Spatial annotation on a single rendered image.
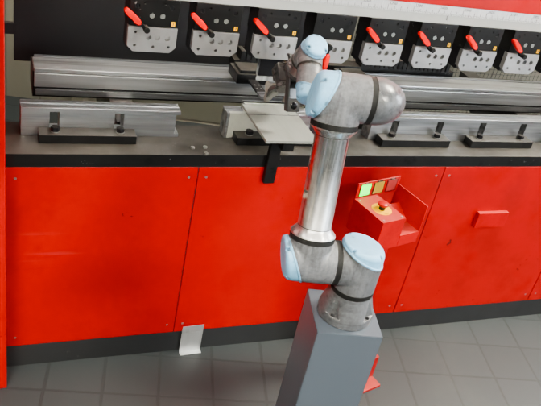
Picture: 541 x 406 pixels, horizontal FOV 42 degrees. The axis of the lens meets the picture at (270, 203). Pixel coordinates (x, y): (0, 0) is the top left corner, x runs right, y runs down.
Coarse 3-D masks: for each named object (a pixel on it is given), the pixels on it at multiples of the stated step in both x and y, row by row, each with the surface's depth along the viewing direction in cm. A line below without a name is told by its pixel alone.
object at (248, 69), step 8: (232, 64) 263; (240, 64) 261; (248, 64) 263; (256, 64) 264; (232, 72) 262; (240, 72) 258; (248, 72) 259; (240, 80) 258; (248, 80) 258; (256, 88) 253
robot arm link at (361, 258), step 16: (336, 240) 181; (352, 240) 180; (368, 240) 183; (352, 256) 177; (368, 256) 176; (384, 256) 180; (352, 272) 178; (368, 272) 178; (352, 288) 181; (368, 288) 181
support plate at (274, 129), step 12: (252, 108) 239; (264, 108) 241; (276, 108) 243; (252, 120) 231; (264, 120) 233; (276, 120) 234; (288, 120) 236; (300, 120) 238; (264, 132) 225; (276, 132) 227; (288, 132) 228; (300, 132) 230
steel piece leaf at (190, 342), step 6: (186, 336) 273; (192, 336) 274; (198, 336) 275; (180, 342) 274; (186, 342) 275; (192, 342) 276; (198, 342) 277; (180, 348) 275; (186, 348) 277; (192, 348) 278; (198, 348) 279; (180, 354) 275
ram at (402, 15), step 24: (192, 0) 213; (216, 0) 215; (240, 0) 218; (264, 0) 220; (408, 0) 237; (432, 0) 240; (456, 0) 243; (480, 0) 246; (504, 0) 249; (528, 0) 252; (456, 24) 248; (480, 24) 251; (504, 24) 255; (528, 24) 258
